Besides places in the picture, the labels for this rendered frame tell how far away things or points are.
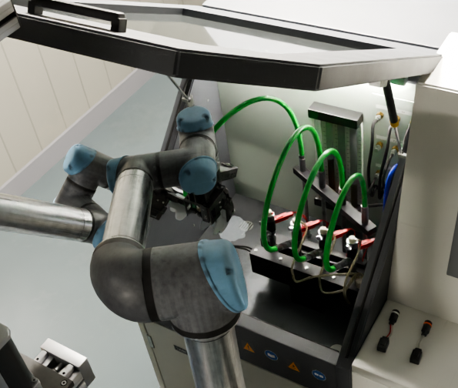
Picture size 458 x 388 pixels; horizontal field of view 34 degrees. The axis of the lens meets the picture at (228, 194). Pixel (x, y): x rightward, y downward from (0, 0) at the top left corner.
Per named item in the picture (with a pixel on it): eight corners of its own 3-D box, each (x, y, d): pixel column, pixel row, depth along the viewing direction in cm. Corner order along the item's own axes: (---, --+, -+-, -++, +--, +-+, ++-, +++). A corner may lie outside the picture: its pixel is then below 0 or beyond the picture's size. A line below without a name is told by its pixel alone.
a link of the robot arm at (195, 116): (174, 129, 150) (174, 105, 156) (182, 170, 157) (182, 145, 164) (212, 124, 150) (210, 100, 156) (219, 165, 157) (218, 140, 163)
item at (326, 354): (145, 318, 218) (132, 282, 207) (153, 307, 220) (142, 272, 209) (337, 401, 189) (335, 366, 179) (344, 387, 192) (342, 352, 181)
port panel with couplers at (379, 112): (367, 189, 208) (367, 99, 187) (372, 182, 210) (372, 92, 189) (412, 202, 202) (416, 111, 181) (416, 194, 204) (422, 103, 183)
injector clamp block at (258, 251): (254, 288, 215) (249, 252, 205) (271, 264, 221) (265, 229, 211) (362, 329, 200) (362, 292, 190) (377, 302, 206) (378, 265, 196)
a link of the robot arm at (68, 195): (63, 234, 169) (85, 193, 167) (40, 211, 176) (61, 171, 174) (88, 240, 175) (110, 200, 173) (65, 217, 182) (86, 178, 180)
